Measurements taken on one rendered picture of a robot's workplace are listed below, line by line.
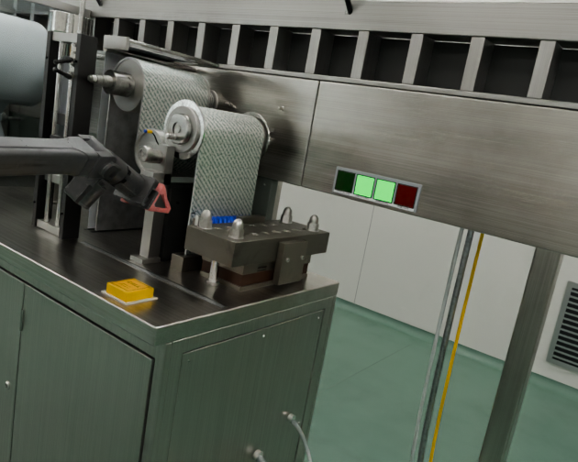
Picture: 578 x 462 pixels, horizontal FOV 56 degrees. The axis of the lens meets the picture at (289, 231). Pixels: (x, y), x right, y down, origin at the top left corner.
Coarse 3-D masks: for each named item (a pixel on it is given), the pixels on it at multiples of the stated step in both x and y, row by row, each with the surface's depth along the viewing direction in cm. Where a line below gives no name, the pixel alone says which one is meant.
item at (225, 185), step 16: (208, 160) 137; (224, 160) 142; (240, 160) 147; (256, 160) 152; (208, 176) 139; (224, 176) 143; (240, 176) 148; (256, 176) 154; (208, 192) 140; (224, 192) 145; (240, 192) 150; (192, 208) 137; (208, 208) 142; (224, 208) 146; (240, 208) 152; (192, 224) 138
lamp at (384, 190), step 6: (378, 180) 140; (378, 186) 140; (384, 186) 139; (390, 186) 138; (378, 192) 140; (384, 192) 139; (390, 192) 138; (378, 198) 140; (384, 198) 139; (390, 198) 139
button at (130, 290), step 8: (120, 280) 116; (128, 280) 117; (136, 280) 118; (112, 288) 113; (120, 288) 112; (128, 288) 112; (136, 288) 113; (144, 288) 114; (152, 288) 115; (120, 296) 111; (128, 296) 111; (136, 296) 112; (144, 296) 114; (152, 296) 116
